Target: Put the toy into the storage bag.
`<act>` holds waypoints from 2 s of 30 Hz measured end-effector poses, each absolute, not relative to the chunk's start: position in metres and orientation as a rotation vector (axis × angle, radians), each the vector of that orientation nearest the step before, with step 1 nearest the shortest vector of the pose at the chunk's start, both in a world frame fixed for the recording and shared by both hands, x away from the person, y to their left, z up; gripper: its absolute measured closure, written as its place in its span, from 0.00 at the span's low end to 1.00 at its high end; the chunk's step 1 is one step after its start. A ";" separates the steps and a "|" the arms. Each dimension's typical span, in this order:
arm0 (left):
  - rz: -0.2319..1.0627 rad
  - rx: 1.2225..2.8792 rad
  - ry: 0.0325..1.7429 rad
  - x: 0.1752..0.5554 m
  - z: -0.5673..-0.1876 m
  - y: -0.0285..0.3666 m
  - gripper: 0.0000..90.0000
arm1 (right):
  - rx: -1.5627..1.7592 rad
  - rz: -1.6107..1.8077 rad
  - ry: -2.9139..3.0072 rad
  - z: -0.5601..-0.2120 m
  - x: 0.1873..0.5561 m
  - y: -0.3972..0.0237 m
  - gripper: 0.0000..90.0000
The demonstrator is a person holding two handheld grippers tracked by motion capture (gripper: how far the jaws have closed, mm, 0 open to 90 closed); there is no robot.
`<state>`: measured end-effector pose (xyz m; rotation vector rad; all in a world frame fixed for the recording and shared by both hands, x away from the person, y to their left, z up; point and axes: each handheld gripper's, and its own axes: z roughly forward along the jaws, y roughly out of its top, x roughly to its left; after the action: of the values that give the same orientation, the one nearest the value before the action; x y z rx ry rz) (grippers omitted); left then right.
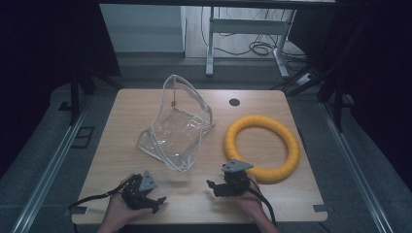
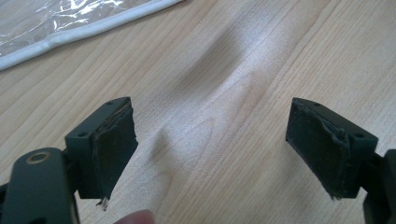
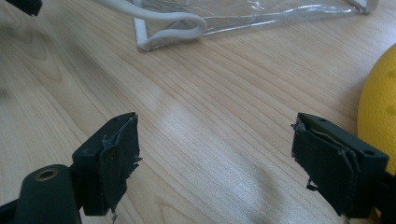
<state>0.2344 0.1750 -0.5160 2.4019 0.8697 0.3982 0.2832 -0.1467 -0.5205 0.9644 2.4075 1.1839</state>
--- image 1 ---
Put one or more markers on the clear plastic zipper bag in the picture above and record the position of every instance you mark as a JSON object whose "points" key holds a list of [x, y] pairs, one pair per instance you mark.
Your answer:
{"points": [[176, 129]]}

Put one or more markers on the grey tape patch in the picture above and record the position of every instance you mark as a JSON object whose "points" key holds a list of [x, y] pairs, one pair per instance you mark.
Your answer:
{"points": [[321, 208], [77, 210]]}

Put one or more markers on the dark curtain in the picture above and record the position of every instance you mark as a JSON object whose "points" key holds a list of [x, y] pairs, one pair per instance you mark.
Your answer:
{"points": [[372, 81], [48, 64]]}

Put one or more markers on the person's right hand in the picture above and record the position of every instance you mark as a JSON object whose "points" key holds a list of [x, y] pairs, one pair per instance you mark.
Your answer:
{"points": [[249, 204]]}

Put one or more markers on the black tripod stand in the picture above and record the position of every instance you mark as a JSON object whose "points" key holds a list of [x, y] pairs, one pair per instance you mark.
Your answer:
{"points": [[327, 81]]}

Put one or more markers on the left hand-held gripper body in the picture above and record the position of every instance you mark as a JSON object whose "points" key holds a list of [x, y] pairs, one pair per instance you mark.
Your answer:
{"points": [[139, 191]]}

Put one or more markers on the person's left hand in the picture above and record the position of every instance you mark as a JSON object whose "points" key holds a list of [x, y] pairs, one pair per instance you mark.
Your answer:
{"points": [[120, 210]]}

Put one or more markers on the metal floor rail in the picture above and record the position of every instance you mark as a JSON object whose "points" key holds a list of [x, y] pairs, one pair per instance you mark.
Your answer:
{"points": [[48, 174], [356, 168]]}

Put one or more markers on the white metal desk frame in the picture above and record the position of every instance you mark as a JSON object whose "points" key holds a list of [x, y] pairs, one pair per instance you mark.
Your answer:
{"points": [[246, 26]]}

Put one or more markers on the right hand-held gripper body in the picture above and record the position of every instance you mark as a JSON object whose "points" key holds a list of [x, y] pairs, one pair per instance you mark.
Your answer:
{"points": [[235, 179]]}

